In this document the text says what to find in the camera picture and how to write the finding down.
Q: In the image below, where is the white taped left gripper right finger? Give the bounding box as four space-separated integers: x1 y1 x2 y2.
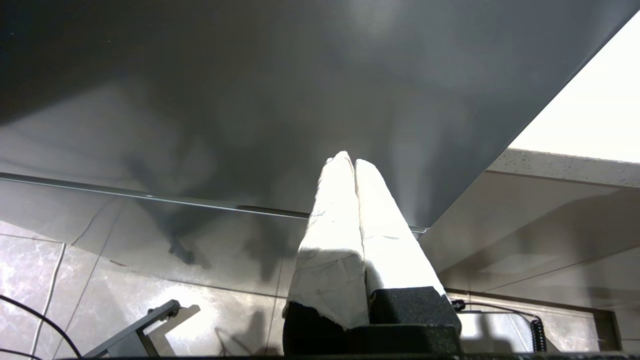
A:
353 158 463 332

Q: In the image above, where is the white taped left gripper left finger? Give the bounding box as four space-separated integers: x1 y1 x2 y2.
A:
281 150 372 357

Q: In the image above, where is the grey base cabinet front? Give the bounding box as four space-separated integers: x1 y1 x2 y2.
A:
419 169 640 353

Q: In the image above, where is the tall grey metal appliance front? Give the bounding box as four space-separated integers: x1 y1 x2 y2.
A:
0 0 640 297

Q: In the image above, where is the grey metal stand leg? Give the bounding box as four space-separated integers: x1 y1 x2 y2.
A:
84 299 202 359

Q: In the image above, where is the black coiled cable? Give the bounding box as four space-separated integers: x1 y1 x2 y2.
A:
451 298 549 354

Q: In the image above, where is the black floor cable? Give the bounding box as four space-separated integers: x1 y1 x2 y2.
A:
0 294 84 360

